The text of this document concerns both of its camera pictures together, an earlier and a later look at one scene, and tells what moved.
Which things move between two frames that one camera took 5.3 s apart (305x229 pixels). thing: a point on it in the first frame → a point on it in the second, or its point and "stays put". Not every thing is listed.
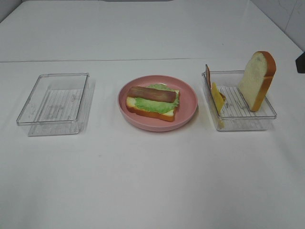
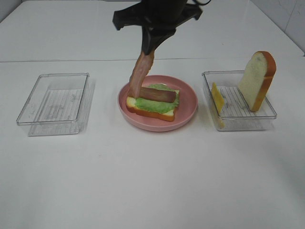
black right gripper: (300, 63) → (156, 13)
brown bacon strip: (152, 94) stays put
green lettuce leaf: (158, 106) stays put
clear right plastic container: (237, 114) stays put
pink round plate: (184, 112) stays put
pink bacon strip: (208, 78) → (143, 66)
